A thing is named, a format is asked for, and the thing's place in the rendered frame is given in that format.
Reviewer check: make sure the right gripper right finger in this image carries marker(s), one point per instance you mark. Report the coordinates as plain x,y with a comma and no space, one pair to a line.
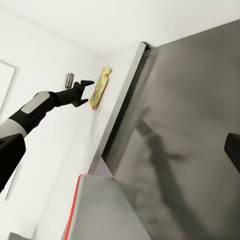
232,149

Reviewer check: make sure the jigsaw puzzle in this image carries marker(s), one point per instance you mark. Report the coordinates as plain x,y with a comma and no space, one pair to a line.
100,85

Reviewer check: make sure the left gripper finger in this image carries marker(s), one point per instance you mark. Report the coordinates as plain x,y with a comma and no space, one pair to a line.
83,101
86,83

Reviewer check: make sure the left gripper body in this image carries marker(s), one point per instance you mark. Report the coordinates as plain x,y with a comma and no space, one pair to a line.
74,95

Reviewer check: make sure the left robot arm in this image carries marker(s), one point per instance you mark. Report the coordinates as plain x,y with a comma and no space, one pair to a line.
29,116

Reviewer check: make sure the desk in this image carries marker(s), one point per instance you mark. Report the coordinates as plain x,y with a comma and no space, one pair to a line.
160,126

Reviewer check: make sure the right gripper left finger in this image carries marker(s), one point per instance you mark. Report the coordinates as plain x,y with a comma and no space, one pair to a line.
12,149

